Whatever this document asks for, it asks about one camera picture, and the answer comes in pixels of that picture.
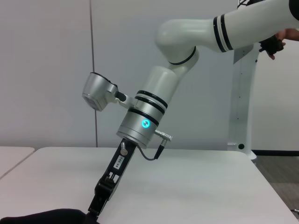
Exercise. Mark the person hand in black glove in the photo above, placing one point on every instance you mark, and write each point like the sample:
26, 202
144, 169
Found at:
274, 45

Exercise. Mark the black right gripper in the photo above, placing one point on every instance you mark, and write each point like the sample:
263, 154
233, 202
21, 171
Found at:
116, 165

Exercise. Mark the person bare forearm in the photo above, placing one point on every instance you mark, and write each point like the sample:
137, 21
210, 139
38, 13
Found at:
292, 35

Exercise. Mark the white robot torso column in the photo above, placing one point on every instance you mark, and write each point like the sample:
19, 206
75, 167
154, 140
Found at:
243, 105

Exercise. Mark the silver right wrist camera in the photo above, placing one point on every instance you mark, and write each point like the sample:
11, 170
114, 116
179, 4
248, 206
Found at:
98, 93

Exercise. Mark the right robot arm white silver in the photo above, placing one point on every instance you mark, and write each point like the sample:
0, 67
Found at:
161, 88

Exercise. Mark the black shirt with FREE print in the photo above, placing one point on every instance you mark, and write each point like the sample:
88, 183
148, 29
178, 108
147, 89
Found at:
46, 217

